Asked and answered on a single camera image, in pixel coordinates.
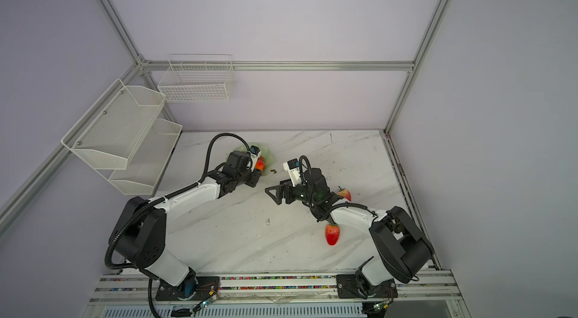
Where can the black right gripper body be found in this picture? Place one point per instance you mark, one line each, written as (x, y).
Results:
(302, 194)

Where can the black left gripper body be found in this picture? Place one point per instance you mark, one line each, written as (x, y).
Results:
(249, 178)

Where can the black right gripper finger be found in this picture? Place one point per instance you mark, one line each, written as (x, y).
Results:
(286, 185)
(278, 194)

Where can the orange yellow fake mango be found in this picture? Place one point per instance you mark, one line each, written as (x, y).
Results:
(260, 165)

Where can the red green fake apple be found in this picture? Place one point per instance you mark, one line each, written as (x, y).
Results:
(345, 194)

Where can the red fake strawberry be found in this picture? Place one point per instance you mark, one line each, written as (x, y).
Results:
(332, 234)

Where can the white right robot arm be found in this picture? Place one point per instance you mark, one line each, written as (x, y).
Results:
(402, 248)

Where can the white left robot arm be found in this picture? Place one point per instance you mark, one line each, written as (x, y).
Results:
(138, 239)

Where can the green glass fruit bowl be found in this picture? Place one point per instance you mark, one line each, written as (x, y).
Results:
(267, 156)

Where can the white perforated two-tier shelf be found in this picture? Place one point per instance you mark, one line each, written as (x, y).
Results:
(124, 138)

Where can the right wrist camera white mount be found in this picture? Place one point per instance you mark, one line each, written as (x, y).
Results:
(292, 167)

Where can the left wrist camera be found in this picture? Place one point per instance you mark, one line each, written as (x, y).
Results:
(255, 151)

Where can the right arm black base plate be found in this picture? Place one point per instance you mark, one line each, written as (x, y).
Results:
(354, 286)

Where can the white wire wall basket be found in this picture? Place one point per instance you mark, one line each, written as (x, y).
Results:
(198, 78)

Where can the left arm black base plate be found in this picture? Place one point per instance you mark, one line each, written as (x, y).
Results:
(197, 289)

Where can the horizontal aluminium frame bar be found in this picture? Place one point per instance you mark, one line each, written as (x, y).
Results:
(287, 65)

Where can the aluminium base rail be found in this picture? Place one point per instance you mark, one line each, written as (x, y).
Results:
(274, 295)

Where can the aluminium frame corner post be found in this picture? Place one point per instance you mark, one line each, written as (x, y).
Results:
(120, 29)

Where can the right aluminium frame post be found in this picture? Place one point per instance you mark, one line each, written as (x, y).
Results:
(425, 45)

